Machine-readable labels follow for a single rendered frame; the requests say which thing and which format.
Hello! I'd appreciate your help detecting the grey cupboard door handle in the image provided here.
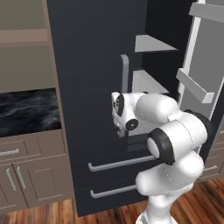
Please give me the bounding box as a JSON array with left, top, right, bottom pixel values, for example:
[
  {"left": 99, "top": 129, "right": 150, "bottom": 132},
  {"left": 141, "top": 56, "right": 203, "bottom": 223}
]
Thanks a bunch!
[
  {"left": 16, "top": 165, "right": 27, "bottom": 191},
  {"left": 5, "top": 167, "right": 18, "bottom": 192}
]

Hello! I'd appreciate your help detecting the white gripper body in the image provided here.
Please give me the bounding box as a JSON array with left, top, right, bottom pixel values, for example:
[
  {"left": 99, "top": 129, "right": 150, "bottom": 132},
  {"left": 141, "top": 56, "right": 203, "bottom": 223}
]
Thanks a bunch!
[{"left": 113, "top": 113, "right": 129, "bottom": 138}]

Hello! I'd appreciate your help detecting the beige wall cupboard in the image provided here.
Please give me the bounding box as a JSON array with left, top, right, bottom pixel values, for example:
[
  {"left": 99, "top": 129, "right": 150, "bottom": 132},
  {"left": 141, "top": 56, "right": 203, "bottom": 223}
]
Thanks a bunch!
[{"left": 0, "top": 0, "right": 58, "bottom": 95}]

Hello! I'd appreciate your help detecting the grey fridge drawer handle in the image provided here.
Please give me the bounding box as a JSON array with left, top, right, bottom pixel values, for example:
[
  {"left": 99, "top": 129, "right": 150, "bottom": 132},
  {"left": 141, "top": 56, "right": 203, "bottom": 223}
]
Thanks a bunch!
[
  {"left": 87, "top": 155, "right": 156, "bottom": 172},
  {"left": 89, "top": 184, "right": 138, "bottom": 200}
]

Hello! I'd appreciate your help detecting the grey fridge door handle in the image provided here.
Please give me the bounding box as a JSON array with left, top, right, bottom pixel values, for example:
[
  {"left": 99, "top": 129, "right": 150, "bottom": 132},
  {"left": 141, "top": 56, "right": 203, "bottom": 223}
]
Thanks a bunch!
[{"left": 120, "top": 53, "right": 130, "bottom": 95}]

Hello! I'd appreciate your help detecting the black fridge drawer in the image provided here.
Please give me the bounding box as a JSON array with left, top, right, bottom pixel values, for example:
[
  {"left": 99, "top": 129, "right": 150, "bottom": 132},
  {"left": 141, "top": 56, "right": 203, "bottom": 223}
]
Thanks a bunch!
[
  {"left": 70, "top": 150, "right": 160, "bottom": 192},
  {"left": 73, "top": 186, "right": 151, "bottom": 218}
]

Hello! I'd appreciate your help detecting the beige cupboard door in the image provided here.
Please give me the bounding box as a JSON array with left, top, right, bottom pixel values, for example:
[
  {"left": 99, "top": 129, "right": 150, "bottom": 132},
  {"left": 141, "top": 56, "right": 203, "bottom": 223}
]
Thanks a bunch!
[
  {"left": 0, "top": 163, "right": 30, "bottom": 215},
  {"left": 11, "top": 153, "right": 75, "bottom": 208}
]

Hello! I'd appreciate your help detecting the beige drawer front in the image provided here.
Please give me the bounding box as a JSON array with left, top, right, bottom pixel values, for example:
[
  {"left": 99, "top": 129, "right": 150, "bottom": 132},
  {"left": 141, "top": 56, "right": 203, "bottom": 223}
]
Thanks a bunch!
[{"left": 0, "top": 129, "right": 67, "bottom": 166}]

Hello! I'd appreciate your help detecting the beige cupboard run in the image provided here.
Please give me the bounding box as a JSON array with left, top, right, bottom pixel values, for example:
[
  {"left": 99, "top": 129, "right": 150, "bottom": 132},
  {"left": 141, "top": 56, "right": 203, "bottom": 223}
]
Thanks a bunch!
[{"left": 197, "top": 122, "right": 224, "bottom": 184}]

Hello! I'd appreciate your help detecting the grey door rack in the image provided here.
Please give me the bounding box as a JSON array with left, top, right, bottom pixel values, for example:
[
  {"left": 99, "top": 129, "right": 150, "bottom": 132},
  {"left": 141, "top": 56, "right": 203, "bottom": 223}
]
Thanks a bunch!
[
  {"left": 176, "top": 67, "right": 216, "bottom": 105},
  {"left": 188, "top": 2, "right": 224, "bottom": 25}
]

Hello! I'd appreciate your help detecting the grey fridge shelf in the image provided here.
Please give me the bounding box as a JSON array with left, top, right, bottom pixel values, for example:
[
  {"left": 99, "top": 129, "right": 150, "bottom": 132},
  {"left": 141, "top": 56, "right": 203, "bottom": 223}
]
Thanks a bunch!
[
  {"left": 134, "top": 34, "right": 179, "bottom": 53},
  {"left": 131, "top": 69, "right": 171, "bottom": 95}
]

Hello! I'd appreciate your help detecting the open fridge door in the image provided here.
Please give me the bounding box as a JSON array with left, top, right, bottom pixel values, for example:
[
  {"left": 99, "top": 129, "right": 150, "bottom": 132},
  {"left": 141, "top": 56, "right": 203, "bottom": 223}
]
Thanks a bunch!
[{"left": 177, "top": 0, "right": 224, "bottom": 165}]

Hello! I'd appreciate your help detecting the black fridge door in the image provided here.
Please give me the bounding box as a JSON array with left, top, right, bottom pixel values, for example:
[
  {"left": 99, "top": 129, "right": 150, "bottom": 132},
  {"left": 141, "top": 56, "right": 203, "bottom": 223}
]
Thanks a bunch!
[{"left": 46, "top": 0, "right": 149, "bottom": 165}]

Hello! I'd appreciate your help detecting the black fridge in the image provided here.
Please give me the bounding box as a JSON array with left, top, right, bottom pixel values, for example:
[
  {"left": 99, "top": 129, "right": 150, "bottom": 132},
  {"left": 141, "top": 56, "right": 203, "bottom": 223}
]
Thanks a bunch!
[{"left": 45, "top": 0, "right": 224, "bottom": 218}]

